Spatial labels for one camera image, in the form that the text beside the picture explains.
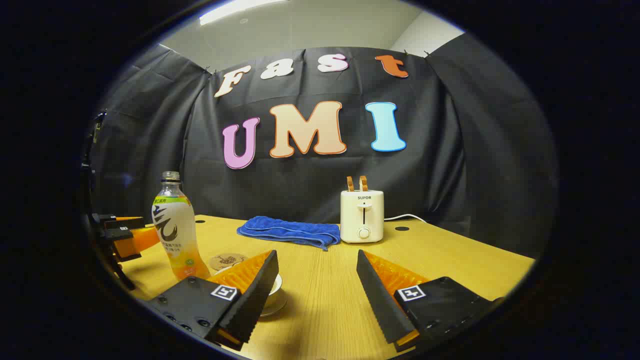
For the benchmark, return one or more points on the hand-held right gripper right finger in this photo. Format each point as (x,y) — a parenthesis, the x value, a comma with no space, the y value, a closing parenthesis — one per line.
(380,305)

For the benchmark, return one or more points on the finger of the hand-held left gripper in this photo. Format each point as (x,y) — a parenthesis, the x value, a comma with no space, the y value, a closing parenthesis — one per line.
(120,222)
(135,240)

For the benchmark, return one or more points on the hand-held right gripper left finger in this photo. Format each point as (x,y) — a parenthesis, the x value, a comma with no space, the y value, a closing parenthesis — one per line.
(255,300)

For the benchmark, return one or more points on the white teacup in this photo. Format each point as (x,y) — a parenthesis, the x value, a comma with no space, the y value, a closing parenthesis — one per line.
(274,292)

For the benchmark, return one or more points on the clear water bottle white label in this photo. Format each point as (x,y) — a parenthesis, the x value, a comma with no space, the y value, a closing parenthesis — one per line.
(175,225)

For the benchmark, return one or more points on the round wooden coaster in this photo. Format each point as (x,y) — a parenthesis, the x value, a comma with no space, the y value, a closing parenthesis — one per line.
(225,261)

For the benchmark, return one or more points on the blue folded towel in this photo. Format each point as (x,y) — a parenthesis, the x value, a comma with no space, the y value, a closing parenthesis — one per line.
(290,231)

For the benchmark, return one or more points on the cream toaster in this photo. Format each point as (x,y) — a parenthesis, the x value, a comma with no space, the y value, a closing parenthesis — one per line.
(361,215)

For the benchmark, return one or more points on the toast bread slice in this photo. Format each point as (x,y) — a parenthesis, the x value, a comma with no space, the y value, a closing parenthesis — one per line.
(363,183)
(350,184)

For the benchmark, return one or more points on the black backdrop cloth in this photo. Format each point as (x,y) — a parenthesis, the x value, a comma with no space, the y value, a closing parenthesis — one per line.
(300,185)

